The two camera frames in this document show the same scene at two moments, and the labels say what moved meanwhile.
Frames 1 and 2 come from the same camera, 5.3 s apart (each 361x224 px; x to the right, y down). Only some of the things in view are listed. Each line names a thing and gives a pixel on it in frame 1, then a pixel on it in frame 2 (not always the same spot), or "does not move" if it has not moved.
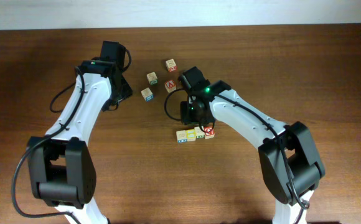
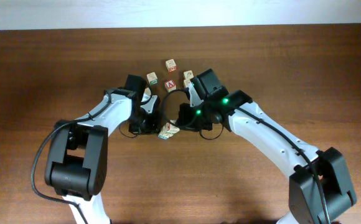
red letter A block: (170, 85) does not move
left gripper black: (126, 92) → (154, 127)
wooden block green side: (152, 78) does not move
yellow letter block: (191, 135) → (172, 130)
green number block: (199, 133) → (172, 128)
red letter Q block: (209, 132) → (167, 127)
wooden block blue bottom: (181, 136) → (165, 134)
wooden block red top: (171, 65) does not move
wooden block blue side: (147, 94) does not move
